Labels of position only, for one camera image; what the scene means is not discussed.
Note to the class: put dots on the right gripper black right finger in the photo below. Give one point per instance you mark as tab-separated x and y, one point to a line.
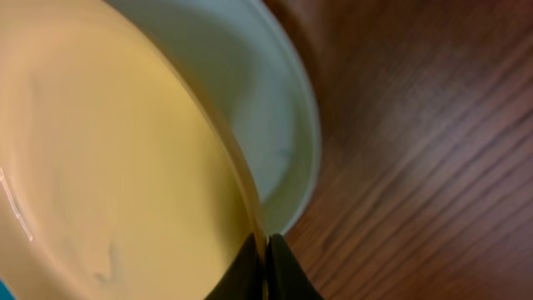
286	279

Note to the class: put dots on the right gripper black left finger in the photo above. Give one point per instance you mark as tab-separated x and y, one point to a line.
243	280

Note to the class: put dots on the yellow plate with blue stain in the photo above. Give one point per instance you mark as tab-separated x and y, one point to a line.
117	182

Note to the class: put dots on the light blue plate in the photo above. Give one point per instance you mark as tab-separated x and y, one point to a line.
238	57

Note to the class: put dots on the teal serving tray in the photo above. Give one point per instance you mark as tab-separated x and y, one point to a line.
5	294

